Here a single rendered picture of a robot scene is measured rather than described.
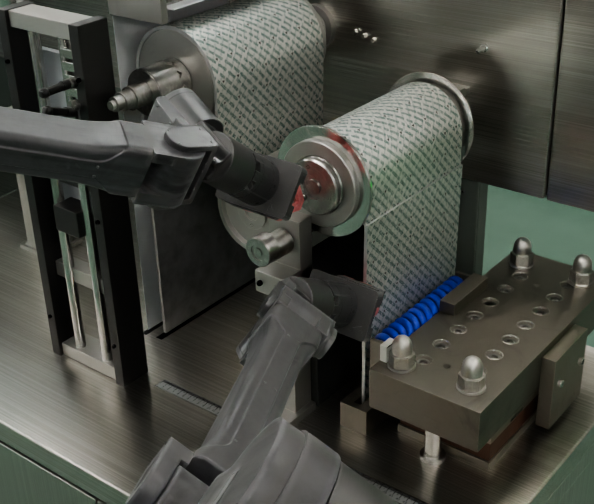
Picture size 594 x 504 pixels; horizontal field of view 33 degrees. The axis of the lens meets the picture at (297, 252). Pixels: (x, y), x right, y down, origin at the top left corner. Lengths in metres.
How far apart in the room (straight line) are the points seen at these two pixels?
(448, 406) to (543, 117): 0.44
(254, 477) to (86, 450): 1.05
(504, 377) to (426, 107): 0.37
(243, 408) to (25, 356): 0.79
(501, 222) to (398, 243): 2.68
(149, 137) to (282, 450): 0.68
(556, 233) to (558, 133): 2.52
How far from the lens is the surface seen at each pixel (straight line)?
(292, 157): 1.29
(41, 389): 1.56
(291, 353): 1.02
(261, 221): 1.37
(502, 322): 1.42
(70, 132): 1.02
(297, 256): 1.31
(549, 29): 1.43
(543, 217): 4.09
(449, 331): 1.39
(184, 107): 1.14
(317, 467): 0.40
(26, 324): 1.73
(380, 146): 1.28
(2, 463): 1.65
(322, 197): 1.26
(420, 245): 1.41
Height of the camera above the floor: 1.77
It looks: 28 degrees down
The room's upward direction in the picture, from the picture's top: 2 degrees counter-clockwise
